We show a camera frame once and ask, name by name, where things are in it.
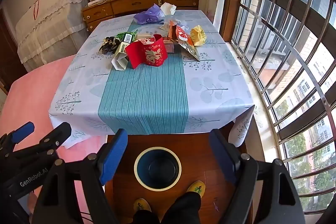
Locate person's black trousers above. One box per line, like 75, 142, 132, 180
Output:
133, 191, 202, 224

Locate red paper bag gold print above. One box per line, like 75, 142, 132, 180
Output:
125, 34, 168, 69

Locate metal window grille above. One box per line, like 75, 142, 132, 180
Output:
231, 0, 336, 214

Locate purple plastic bag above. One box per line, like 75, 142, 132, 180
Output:
133, 4, 166, 25

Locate leaf print teal striped tablecloth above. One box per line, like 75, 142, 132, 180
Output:
49, 10, 255, 148

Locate pink blanket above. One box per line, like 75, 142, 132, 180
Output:
0, 55, 108, 224

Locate beige cardboard box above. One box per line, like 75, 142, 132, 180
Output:
135, 33, 154, 41

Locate wooden dresser with drawers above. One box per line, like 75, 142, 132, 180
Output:
82, 0, 200, 31

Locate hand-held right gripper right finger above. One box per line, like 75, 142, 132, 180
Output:
209, 129, 306, 224

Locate small brown box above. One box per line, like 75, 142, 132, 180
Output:
163, 39, 176, 54

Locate white lace furniture cover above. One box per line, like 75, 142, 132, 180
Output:
15, 0, 88, 72

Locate dark wooden door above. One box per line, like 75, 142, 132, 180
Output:
0, 7, 28, 88

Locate yellow crumpled wrapper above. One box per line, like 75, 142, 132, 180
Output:
189, 25, 207, 46

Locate yellow slipper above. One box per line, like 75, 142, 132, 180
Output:
186, 181, 206, 198
133, 198, 152, 214

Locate white paper bag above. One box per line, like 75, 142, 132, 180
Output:
160, 2, 177, 16

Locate orange snack packet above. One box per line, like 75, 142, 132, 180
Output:
168, 21, 191, 43

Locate blue round bin cream rim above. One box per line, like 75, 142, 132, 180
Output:
134, 147, 182, 190

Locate silver foil packet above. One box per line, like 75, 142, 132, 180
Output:
175, 40, 200, 62

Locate black crumpled wrapper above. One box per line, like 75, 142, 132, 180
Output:
99, 36, 121, 54

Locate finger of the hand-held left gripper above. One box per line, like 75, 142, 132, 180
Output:
8, 122, 72, 161
0, 122, 35, 155

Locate green plastic wrapper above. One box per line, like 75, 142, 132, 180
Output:
116, 31, 138, 42

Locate green white carton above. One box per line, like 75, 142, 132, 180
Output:
112, 32, 135, 71

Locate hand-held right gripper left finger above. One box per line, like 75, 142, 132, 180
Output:
31, 129, 128, 224

